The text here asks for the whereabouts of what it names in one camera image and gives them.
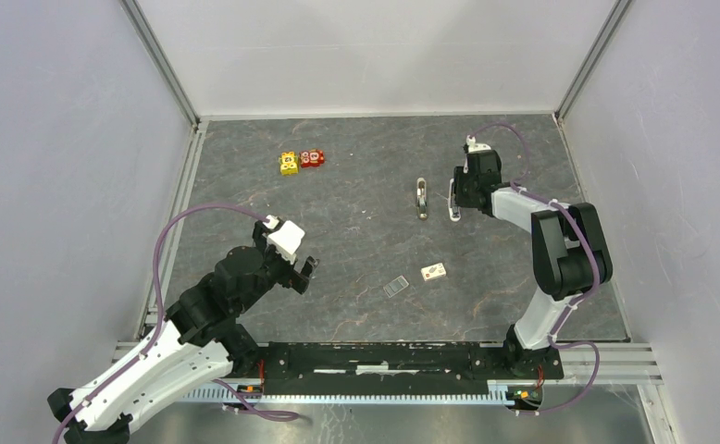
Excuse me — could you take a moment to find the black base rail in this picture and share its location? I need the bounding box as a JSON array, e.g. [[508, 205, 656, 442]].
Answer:
[[228, 341, 565, 398]]

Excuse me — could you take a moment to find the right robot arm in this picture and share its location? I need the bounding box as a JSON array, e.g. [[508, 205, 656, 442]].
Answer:
[[448, 143, 613, 377]]

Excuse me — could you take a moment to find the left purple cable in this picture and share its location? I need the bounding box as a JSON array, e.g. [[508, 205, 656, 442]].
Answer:
[[50, 203, 272, 444]]

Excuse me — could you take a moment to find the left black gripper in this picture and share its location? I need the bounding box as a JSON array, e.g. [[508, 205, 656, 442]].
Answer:
[[236, 219, 319, 313]]

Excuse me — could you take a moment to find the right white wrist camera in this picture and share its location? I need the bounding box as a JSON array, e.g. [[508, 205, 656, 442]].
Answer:
[[464, 134, 492, 156]]

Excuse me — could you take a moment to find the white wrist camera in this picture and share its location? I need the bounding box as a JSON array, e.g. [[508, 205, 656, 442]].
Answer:
[[464, 134, 492, 156], [263, 215, 305, 265]]

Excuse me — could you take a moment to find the white staple box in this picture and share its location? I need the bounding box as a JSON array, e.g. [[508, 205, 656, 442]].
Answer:
[[420, 263, 447, 282]]

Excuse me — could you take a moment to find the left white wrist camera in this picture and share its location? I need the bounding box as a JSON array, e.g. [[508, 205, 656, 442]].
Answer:
[[263, 215, 305, 265]]

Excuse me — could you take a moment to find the brown white stapler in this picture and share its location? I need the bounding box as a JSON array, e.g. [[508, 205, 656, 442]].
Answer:
[[416, 178, 428, 221]]

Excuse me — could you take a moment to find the red toy block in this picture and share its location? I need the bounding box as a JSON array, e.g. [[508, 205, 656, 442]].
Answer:
[[299, 149, 325, 168]]

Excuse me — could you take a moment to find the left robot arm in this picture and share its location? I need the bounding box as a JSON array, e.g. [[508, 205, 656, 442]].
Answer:
[[48, 246, 319, 443]]

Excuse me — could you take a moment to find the yellow toy block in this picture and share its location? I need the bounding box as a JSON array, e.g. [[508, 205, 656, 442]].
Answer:
[[279, 152, 300, 176]]

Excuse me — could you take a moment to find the grey staple tray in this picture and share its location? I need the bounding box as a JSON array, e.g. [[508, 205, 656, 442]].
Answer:
[[383, 276, 409, 298]]

